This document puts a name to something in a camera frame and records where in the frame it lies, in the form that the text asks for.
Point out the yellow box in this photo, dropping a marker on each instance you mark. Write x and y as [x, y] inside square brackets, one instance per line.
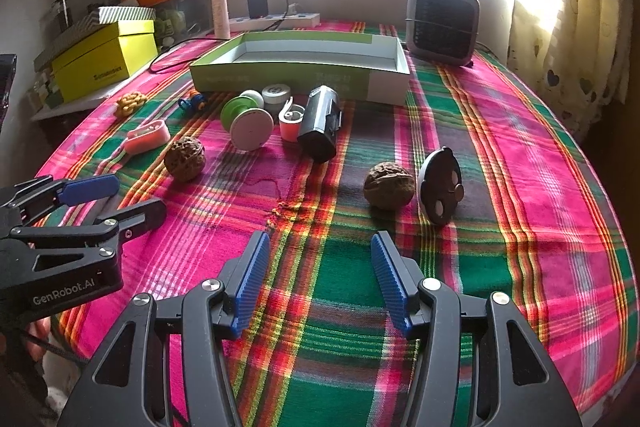
[100, 57]

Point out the black battery pack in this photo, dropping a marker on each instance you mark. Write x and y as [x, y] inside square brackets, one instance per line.
[320, 127]

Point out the black round disc gadget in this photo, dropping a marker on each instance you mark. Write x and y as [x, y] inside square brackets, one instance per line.
[437, 187]

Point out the brown walnut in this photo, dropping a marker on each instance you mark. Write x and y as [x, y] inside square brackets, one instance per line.
[185, 159]
[389, 184]

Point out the glass tank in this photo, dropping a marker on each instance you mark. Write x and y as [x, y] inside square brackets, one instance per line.
[185, 17]

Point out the green and white cardboard tray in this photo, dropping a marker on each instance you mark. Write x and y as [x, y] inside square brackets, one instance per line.
[325, 49]

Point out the blue and orange knitted toy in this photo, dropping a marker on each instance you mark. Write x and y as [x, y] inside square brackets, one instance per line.
[197, 102]

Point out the green and white spool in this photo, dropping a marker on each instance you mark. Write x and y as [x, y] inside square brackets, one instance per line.
[250, 129]

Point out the dark speaker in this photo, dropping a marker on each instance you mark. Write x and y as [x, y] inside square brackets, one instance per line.
[6, 92]

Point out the pink green plaid blanket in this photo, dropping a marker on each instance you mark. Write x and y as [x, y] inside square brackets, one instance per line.
[500, 157]

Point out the cream heart print curtain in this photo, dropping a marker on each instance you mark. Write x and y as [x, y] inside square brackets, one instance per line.
[575, 32]

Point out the pink clip with white hook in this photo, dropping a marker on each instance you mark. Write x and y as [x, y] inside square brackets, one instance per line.
[290, 127]

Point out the black charger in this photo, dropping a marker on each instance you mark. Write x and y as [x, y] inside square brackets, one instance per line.
[257, 6]

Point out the cream tube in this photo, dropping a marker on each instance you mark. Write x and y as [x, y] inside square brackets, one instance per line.
[220, 7]

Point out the green striped box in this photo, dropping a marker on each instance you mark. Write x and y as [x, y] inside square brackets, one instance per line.
[125, 13]

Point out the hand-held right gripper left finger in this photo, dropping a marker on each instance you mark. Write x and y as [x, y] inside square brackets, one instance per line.
[252, 277]

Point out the yellow braided knot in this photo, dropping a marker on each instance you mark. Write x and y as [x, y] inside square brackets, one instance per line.
[130, 103]

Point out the dark glass jar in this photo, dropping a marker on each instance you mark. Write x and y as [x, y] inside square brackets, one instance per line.
[61, 14]

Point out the grey space heater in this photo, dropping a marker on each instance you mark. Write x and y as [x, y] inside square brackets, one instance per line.
[442, 22]

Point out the striped gift box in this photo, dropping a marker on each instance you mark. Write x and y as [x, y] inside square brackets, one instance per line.
[65, 42]

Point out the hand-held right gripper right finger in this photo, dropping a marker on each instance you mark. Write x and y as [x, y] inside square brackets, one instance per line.
[387, 277]

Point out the pink oblong case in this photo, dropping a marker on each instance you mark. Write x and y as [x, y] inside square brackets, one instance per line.
[147, 136]

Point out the small white jar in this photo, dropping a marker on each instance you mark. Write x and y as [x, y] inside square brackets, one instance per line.
[276, 94]

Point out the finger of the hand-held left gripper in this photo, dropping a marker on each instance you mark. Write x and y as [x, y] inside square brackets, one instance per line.
[140, 217]
[90, 188]

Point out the white power strip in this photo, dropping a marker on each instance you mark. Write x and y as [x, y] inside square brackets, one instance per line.
[295, 19]

